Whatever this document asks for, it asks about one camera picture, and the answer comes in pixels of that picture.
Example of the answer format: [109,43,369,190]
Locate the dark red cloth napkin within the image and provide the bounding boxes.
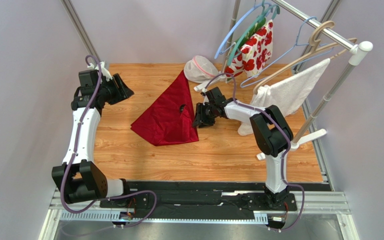
[130,71,199,146]

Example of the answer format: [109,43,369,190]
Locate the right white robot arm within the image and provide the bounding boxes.
[193,87,293,206]

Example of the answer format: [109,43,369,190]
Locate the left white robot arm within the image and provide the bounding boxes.
[51,69,134,204]

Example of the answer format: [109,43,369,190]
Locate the light blue hanger right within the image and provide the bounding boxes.
[240,16,317,88]

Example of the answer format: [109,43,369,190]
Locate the light blue hanger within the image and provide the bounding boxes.
[240,16,317,88]
[213,0,280,61]

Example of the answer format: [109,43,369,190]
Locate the white mesh laundry bag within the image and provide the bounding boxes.
[183,55,219,84]

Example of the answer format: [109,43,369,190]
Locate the light blue hanger left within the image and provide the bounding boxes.
[213,0,280,61]

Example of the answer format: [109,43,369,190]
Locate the red floral cloth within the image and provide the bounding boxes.
[224,20,274,78]

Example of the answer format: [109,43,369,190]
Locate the white towel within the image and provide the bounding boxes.
[249,58,331,117]

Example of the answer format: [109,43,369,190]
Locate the teal hanger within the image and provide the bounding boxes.
[226,0,281,66]

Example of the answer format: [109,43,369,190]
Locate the wooden hanger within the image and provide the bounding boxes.
[253,20,340,95]

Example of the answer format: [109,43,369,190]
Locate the white metal clothes rack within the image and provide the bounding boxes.
[193,0,374,162]

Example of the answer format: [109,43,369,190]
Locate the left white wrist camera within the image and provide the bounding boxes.
[87,61,114,82]

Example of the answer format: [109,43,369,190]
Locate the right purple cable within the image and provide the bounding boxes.
[203,72,305,233]

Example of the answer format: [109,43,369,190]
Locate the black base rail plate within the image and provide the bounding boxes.
[68,180,299,221]

